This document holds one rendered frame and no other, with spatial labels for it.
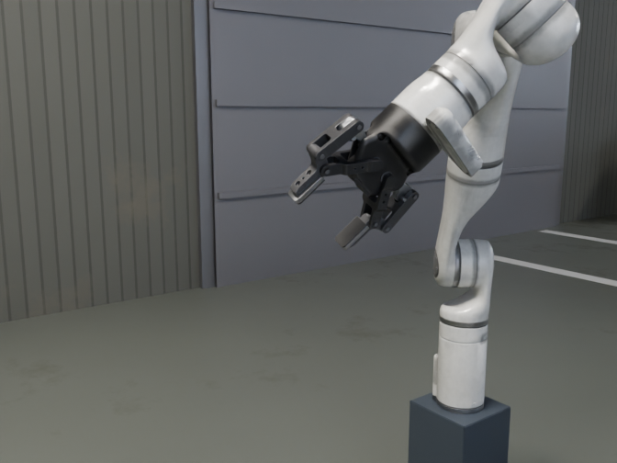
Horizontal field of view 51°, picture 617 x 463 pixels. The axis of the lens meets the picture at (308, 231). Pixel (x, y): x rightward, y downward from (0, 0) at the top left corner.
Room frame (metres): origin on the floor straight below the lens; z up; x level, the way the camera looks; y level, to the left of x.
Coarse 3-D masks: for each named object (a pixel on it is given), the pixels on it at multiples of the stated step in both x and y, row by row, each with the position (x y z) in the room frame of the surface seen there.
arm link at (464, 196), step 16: (448, 160) 1.10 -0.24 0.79; (448, 176) 1.10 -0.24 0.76; (464, 176) 1.07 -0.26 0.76; (480, 176) 1.06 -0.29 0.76; (496, 176) 1.08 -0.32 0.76; (448, 192) 1.11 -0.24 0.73; (464, 192) 1.08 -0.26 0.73; (480, 192) 1.08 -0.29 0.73; (448, 208) 1.12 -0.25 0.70; (464, 208) 1.09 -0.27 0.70; (448, 224) 1.12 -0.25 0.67; (464, 224) 1.12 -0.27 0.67; (448, 240) 1.13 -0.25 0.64; (448, 256) 1.14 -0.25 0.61; (448, 272) 1.14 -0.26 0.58
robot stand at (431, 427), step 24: (432, 408) 1.17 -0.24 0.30; (504, 408) 1.17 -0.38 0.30; (432, 432) 1.15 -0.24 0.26; (456, 432) 1.10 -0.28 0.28; (480, 432) 1.12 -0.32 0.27; (504, 432) 1.16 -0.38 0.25; (432, 456) 1.15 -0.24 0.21; (456, 456) 1.10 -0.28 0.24; (480, 456) 1.12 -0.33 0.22; (504, 456) 1.17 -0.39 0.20
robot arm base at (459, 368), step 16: (448, 336) 1.16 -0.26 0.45; (464, 336) 1.14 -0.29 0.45; (480, 336) 1.15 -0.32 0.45; (448, 352) 1.16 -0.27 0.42; (464, 352) 1.14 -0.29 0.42; (480, 352) 1.15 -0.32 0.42; (448, 368) 1.16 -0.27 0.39; (464, 368) 1.14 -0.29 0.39; (480, 368) 1.15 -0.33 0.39; (432, 384) 1.21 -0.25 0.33; (448, 384) 1.15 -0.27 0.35; (464, 384) 1.14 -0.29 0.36; (480, 384) 1.15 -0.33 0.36; (448, 400) 1.15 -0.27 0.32; (464, 400) 1.14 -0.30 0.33; (480, 400) 1.15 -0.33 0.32
